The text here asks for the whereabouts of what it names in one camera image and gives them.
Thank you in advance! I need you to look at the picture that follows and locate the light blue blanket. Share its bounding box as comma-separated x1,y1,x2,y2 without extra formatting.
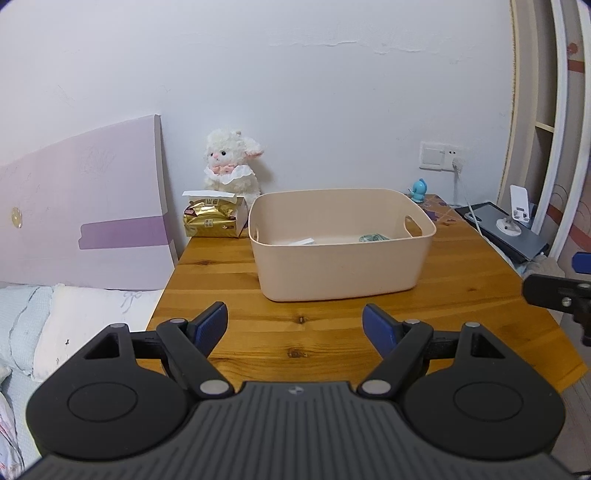
0,285,54,376

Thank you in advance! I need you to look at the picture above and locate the dark grey laptop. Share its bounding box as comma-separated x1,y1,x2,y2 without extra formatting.
454,201,550,260

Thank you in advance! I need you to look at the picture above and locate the gold tissue pack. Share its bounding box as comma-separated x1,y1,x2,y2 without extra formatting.
182,189,249,240

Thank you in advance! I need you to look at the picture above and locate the beige plastic storage bin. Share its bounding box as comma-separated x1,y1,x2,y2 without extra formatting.
248,188,437,303

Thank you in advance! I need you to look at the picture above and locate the grey clothing pile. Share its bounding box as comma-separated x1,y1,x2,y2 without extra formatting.
521,255,567,281

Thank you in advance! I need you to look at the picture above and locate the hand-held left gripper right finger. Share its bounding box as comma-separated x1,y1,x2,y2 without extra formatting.
358,303,506,398

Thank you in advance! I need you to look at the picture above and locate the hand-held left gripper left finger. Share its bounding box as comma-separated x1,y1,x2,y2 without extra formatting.
83,302,234,400

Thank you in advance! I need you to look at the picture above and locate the white wardrobe shelf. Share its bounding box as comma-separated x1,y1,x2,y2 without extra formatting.
498,0,591,259

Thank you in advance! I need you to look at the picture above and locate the purple floral table mat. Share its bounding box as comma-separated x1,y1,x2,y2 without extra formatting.
406,193,459,225

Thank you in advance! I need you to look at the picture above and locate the white plug and cable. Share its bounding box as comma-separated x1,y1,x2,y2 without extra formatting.
451,159,486,232

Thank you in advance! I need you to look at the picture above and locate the white wall switch socket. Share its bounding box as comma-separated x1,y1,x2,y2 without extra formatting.
419,141,462,173

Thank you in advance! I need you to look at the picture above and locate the white phone stand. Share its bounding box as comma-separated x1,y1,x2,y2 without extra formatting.
496,184,533,237

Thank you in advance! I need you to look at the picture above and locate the white pillow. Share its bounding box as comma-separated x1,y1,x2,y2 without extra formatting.
31,283,163,384

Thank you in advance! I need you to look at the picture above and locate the purple bed headboard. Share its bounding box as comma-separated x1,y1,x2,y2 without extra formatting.
0,114,179,291

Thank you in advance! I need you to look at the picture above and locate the white plush sheep toy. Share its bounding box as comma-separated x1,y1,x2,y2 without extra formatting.
203,129,265,209

